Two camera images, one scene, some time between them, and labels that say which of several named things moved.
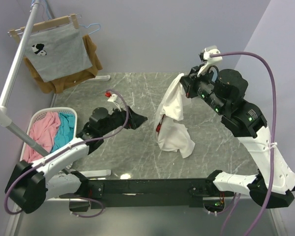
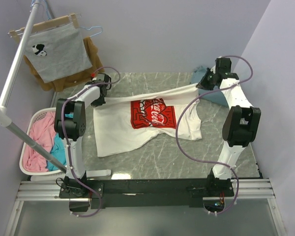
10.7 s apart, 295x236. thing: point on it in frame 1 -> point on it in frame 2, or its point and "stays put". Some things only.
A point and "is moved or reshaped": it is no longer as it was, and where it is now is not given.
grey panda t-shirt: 57,53 stays put
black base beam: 148,192 stays put
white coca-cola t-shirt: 170,132 is moved or reshaped
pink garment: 43,131 stays put
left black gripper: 135,120 -> 98,103
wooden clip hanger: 17,33 stays put
